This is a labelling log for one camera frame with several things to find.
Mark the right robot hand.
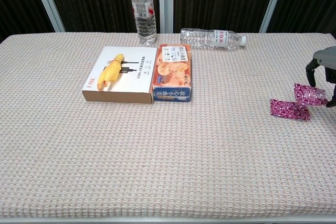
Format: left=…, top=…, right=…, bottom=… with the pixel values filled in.
left=304, top=46, right=336, bottom=109

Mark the clear plastic water bottle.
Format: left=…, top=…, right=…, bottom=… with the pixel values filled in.
left=180, top=27, right=247, bottom=50
left=130, top=0, right=158, bottom=47

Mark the orange snack box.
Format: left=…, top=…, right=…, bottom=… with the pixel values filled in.
left=152, top=43, right=193, bottom=103

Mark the beige waffle-weave tablecloth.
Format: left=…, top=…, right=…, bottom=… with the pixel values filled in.
left=0, top=31, right=336, bottom=219

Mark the yellow rubber chicken toy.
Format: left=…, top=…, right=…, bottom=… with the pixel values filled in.
left=97, top=54, right=124, bottom=91

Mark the aluminium partition frame post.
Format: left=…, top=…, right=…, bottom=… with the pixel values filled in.
left=157, top=0, right=174, bottom=35
left=259, top=0, right=288, bottom=34
left=28, top=0, right=66, bottom=33

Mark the white cable product box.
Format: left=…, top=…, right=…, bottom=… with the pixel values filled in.
left=81, top=46, right=159, bottom=105

